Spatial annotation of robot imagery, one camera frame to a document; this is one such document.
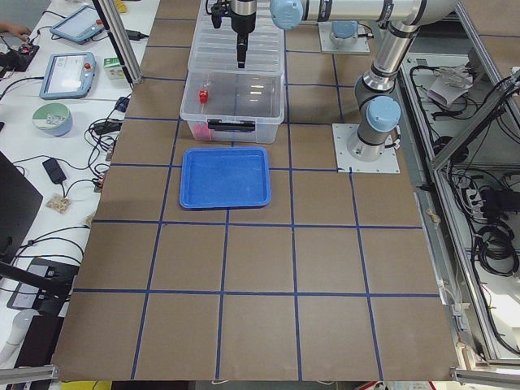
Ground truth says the clear plastic box lid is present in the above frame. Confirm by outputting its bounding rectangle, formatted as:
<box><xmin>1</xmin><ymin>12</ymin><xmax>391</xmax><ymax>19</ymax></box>
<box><xmin>187</xmin><ymin>0</ymin><xmax>285</xmax><ymax>76</ymax></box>

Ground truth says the black power adapter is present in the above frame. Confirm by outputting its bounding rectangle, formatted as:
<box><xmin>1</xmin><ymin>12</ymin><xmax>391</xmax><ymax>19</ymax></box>
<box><xmin>42</xmin><ymin>158</ymin><xmax>67</xmax><ymax>184</ymax></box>

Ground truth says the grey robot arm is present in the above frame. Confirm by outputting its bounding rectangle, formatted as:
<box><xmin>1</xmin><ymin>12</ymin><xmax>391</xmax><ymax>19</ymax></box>
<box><xmin>269</xmin><ymin>1</ymin><xmax>457</xmax><ymax>162</ymax></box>

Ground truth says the yellow toy piece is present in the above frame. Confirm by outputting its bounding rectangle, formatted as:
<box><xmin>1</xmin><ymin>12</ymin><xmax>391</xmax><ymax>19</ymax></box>
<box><xmin>113</xmin><ymin>0</ymin><xmax>127</xmax><ymax>13</ymax></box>

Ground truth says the teach pendant far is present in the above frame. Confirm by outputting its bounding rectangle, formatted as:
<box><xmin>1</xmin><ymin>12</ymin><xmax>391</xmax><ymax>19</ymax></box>
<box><xmin>50</xmin><ymin>6</ymin><xmax>104</xmax><ymax>44</ymax></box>

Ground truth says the green white carton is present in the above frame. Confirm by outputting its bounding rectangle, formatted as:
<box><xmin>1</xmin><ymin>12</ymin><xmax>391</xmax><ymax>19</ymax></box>
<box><xmin>102</xmin><ymin>57</ymin><xmax>126</xmax><ymax>80</ymax></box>

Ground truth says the clear plastic storage box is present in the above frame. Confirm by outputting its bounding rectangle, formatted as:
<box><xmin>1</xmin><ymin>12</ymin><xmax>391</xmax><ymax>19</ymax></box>
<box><xmin>180</xmin><ymin>72</ymin><xmax>285</xmax><ymax>144</ymax></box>

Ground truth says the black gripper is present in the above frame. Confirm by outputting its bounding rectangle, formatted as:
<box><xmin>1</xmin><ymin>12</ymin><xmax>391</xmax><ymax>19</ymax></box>
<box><xmin>230</xmin><ymin>12</ymin><xmax>256</xmax><ymax>68</ymax></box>

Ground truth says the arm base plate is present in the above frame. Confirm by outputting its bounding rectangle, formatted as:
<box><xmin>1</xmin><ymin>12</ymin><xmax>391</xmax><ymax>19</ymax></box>
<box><xmin>332</xmin><ymin>123</ymin><xmax>401</xmax><ymax>174</ymax></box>
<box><xmin>318</xmin><ymin>20</ymin><xmax>373</xmax><ymax>55</ymax></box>

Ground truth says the red block in box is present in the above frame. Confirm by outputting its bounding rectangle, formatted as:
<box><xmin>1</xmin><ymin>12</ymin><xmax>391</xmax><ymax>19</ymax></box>
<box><xmin>193</xmin><ymin>124</ymin><xmax>212</xmax><ymax>141</ymax></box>

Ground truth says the red block from tray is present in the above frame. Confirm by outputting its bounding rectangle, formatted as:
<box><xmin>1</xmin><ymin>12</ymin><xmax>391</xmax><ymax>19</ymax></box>
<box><xmin>198</xmin><ymin>89</ymin><xmax>209</xmax><ymax>104</ymax></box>

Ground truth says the teach pendant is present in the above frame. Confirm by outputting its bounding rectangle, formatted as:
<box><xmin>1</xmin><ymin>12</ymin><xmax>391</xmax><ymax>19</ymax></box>
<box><xmin>39</xmin><ymin>52</ymin><xmax>96</xmax><ymax>100</ymax></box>
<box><xmin>50</xmin><ymin>6</ymin><xmax>104</xmax><ymax>44</ymax></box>

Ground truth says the aluminium frame post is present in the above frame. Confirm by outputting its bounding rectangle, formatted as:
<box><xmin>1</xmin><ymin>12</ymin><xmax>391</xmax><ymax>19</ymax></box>
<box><xmin>93</xmin><ymin>0</ymin><xmax>142</xmax><ymax>85</ymax></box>

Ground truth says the blue plastic tray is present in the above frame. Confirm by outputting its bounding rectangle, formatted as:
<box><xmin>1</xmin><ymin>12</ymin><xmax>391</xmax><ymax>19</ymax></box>
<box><xmin>179</xmin><ymin>146</ymin><xmax>271</xmax><ymax>210</ymax></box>

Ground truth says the teach pendant near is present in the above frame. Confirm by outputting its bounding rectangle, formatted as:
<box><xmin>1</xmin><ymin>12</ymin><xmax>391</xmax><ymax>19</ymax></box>
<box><xmin>39</xmin><ymin>52</ymin><xmax>96</xmax><ymax>100</ymax></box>

